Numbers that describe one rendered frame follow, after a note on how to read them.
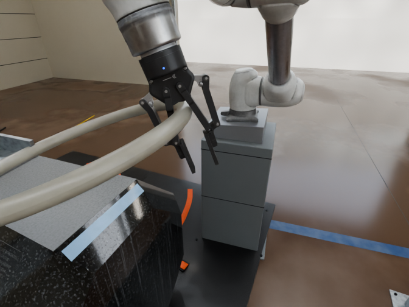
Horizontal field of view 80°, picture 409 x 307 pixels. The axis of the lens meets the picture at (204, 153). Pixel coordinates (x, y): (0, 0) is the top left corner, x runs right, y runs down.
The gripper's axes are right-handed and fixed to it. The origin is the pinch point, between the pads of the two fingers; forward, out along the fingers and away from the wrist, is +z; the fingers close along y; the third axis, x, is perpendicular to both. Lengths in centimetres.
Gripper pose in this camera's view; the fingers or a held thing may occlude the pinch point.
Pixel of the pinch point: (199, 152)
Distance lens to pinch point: 49.5
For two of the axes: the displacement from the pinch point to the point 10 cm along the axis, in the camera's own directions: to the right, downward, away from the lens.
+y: -9.4, 3.5, 0.5
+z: 3.3, 8.5, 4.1
